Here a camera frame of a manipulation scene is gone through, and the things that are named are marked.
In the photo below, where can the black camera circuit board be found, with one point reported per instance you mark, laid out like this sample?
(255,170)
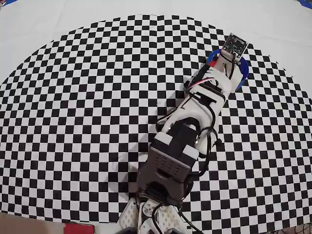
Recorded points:
(236,45)

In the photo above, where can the red flat object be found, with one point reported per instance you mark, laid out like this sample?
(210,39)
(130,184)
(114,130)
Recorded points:
(79,229)

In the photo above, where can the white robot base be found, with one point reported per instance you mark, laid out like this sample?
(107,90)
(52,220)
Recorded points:
(165,219)

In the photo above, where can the blue round box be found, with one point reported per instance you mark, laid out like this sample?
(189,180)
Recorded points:
(245,70)

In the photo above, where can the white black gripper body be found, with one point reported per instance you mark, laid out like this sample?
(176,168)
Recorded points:
(224,64)

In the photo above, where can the black white checkered cloth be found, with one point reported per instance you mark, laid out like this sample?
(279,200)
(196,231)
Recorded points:
(73,109)

